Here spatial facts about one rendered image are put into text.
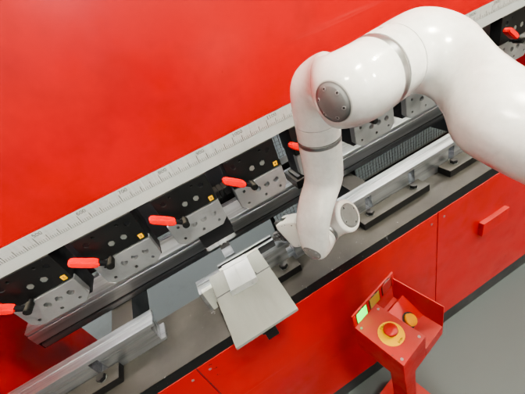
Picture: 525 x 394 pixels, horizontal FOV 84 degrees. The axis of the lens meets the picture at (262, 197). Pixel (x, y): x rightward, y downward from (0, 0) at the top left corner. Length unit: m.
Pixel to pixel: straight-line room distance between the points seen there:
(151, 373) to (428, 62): 1.01
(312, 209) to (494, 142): 0.38
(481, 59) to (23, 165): 0.77
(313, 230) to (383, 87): 0.38
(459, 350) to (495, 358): 0.14
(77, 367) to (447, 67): 1.13
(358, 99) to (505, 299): 1.78
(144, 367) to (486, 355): 1.50
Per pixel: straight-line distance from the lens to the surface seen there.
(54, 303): 0.93
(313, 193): 0.67
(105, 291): 1.27
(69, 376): 1.15
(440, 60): 0.46
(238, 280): 0.92
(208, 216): 0.81
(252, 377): 1.22
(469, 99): 0.40
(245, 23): 0.74
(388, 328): 0.97
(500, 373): 1.85
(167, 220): 0.76
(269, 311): 0.82
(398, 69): 0.40
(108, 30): 0.69
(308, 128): 0.57
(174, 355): 1.05
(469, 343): 1.89
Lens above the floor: 1.67
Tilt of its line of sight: 34 degrees down
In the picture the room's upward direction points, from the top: 22 degrees counter-clockwise
